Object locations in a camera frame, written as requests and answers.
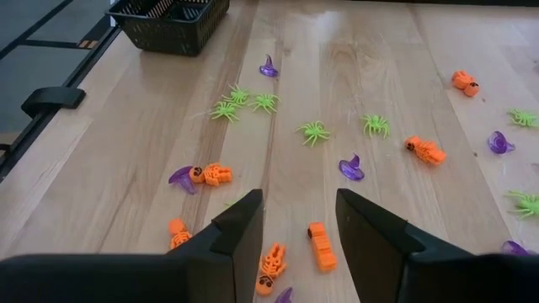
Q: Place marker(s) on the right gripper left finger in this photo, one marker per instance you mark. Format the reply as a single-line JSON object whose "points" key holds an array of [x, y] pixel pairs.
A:
{"points": [[147, 278]]}

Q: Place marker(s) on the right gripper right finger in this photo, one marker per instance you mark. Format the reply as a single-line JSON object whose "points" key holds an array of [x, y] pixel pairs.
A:
{"points": [[421, 278]]}

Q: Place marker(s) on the black plastic basket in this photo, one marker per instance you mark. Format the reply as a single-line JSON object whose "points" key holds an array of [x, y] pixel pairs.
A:
{"points": [[177, 38]]}

